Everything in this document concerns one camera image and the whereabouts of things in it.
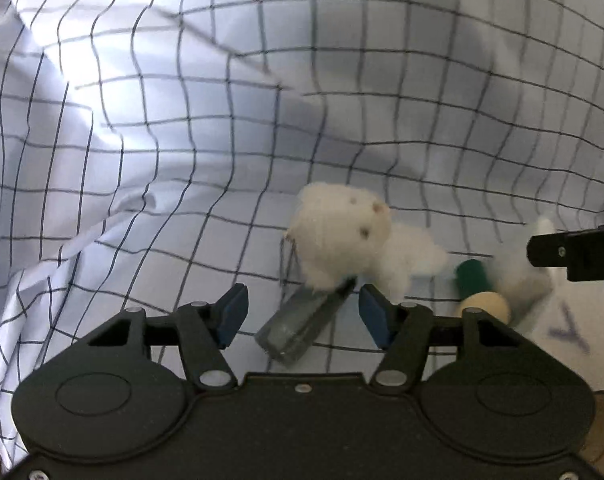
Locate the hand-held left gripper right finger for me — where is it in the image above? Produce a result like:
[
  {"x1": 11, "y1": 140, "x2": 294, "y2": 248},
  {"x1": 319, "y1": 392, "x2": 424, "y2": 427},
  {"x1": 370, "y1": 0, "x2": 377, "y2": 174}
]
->
[{"x1": 358, "y1": 284, "x2": 525, "y2": 393}]

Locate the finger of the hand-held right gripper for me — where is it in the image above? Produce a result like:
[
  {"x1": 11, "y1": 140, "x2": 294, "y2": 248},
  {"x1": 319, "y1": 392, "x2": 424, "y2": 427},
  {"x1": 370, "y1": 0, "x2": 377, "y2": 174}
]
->
[{"x1": 527, "y1": 222, "x2": 604, "y2": 282}]

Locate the checked white cloth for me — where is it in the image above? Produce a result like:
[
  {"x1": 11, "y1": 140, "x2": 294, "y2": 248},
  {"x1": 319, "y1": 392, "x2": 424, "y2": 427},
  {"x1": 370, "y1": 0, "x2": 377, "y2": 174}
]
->
[{"x1": 0, "y1": 0, "x2": 604, "y2": 463}]

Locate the beige tape roll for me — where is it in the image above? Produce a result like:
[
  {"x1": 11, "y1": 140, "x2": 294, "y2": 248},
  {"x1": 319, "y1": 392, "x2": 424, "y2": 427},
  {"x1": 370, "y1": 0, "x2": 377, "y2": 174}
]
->
[{"x1": 454, "y1": 292, "x2": 513, "y2": 325}]

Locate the small white fluffy plush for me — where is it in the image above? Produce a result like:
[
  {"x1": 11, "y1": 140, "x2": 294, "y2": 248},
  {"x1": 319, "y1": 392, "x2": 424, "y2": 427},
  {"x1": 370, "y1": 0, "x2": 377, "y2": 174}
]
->
[{"x1": 492, "y1": 216, "x2": 558, "y2": 313}]

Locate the white plush toy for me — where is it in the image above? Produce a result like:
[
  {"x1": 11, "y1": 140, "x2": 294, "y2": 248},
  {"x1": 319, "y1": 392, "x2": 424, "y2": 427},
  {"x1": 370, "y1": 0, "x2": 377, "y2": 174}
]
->
[{"x1": 284, "y1": 181, "x2": 450, "y2": 297}]

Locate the white box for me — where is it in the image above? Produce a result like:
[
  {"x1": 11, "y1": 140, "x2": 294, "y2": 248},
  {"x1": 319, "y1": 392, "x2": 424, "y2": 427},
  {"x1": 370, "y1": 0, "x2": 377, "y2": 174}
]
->
[{"x1": 512, "y1": 280, "x2": 604, "y2": 396}]

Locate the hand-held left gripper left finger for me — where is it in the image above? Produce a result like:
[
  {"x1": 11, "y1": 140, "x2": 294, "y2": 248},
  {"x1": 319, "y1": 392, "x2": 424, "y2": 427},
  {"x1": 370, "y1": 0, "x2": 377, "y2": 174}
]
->
[{"x1": 86, "y1": 283, "x2": 250, "y2": 392}]

